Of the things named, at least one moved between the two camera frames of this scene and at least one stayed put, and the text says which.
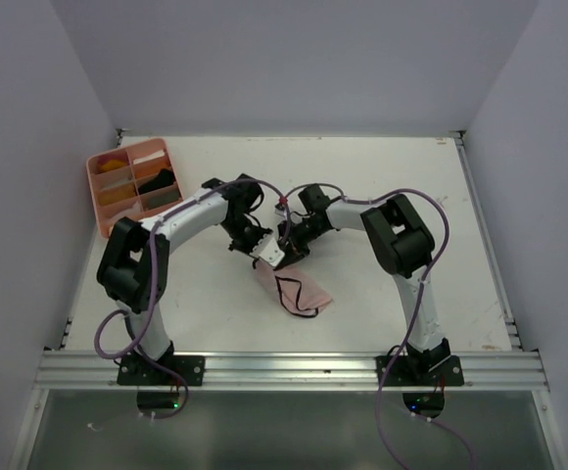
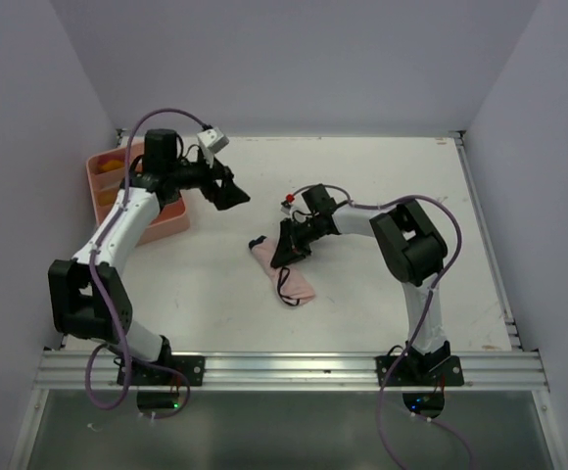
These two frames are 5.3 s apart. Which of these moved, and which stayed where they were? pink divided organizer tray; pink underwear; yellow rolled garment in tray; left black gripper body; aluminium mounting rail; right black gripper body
Moved: left black gripper body; pink underwear
Stayed: pink divided organizer tray; aluminium mounting rail; right black gripper body; yellow rolled garment in tray
